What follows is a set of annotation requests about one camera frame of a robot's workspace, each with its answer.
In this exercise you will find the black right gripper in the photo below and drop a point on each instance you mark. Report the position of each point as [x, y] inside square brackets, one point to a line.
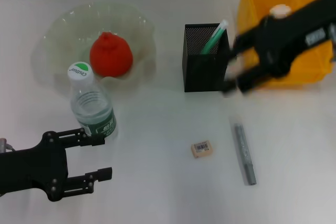
[288, 40]

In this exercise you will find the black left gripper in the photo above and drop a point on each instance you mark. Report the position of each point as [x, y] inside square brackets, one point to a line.
[39, 166]

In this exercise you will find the green utility knife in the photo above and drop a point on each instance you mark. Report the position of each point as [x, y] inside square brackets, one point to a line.
[214, 37]

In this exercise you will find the clear plastic water bottle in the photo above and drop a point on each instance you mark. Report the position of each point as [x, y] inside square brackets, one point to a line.
[92, 108]

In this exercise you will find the grey pen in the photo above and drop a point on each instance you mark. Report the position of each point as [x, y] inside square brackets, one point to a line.
[245, 155]

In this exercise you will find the small beige eraser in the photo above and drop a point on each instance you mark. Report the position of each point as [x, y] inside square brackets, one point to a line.
[201, 150]

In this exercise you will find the red-orange fruit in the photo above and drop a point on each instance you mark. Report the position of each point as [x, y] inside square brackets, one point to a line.
[113, 56]

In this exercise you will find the black mesh pen holder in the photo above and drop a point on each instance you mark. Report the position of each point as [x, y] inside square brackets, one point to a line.
[204, 72]

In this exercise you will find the green glass fruit plate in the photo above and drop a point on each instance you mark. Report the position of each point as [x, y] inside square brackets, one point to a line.
[65, 32]

